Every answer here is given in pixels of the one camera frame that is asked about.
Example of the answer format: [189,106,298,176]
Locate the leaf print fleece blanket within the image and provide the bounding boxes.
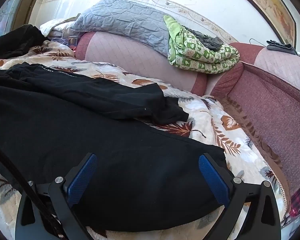
[0,40,290,240]

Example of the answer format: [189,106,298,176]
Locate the green printed quilt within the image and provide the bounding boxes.
[164,15,240,75]

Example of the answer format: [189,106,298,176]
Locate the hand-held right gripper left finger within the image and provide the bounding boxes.
[15,153,98,240]

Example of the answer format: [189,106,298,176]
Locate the black pants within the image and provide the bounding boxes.
[0,64,234,232]

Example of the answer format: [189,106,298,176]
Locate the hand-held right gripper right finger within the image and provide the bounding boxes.
[198,152,282,240]

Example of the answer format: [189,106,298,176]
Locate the dark gloves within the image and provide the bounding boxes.
[266,40,298,55]

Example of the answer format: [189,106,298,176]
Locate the grey quilted blanket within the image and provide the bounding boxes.
[67,0,172,57]

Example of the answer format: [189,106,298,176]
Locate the pink and red sofa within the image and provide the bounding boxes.
[75,31,300,198]

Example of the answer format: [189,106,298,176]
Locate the framed wall picture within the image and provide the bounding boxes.
[226,0,297,47]

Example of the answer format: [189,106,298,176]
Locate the white cloth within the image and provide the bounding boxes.
[40,19,78,39]

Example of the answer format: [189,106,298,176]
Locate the black jacket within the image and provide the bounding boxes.
[0,24,49,64]

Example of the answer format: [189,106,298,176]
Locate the stained glass door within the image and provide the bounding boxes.
[0,0,45,40]

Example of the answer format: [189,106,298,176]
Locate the wire clothes hanger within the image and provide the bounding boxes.
[249,38,268,48]

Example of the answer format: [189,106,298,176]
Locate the dark grey cloth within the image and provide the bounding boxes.
[189,29,224,52]

